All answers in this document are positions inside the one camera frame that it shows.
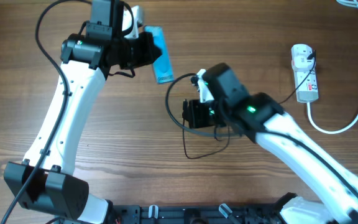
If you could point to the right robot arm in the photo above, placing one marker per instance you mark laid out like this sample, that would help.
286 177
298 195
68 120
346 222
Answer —
224 100

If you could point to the white USB charger plug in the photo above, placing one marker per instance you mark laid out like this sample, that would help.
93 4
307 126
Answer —
301 63

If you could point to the smartphone with cyan screen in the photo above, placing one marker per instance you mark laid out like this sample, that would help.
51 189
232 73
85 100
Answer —
162 67

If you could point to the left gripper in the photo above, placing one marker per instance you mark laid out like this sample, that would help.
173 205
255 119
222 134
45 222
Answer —
149 51

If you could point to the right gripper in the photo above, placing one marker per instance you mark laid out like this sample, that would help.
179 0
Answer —
195 119

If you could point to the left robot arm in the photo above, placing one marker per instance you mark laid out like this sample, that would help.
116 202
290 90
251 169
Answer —
43 181

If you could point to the white power strip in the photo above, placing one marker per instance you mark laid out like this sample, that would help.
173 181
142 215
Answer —
306 89

